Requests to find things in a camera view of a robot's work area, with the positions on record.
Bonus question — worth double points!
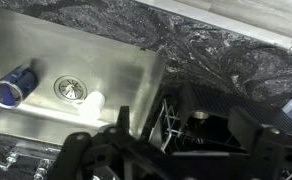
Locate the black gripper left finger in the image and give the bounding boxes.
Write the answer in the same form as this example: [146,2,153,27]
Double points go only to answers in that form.
[47,105,174,180]

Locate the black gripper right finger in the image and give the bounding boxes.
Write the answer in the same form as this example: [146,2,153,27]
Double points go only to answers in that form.
[227,107,292,180]

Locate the white ceramic mug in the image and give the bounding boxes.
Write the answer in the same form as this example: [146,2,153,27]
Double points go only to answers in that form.
[76,90,106,121]

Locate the chrome gooseneck faucet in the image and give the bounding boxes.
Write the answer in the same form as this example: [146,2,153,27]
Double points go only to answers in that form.
[32,156,65,180]

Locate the round sink drain strainer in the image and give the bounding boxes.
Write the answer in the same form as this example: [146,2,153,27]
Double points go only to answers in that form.
[53,75,88,102]

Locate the black dish rack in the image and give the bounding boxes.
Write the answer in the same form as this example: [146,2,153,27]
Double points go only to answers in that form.
[149,83,292,158]

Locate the stainless steel sink basin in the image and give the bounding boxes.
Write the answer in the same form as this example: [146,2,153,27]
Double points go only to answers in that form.
[0,4,167,146]

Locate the dark blue cup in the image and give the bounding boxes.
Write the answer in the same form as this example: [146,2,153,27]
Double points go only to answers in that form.
[0,64,39,109]

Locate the chrome faucet lever handle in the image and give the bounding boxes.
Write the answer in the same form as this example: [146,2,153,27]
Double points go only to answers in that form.
[0,149,22,172]

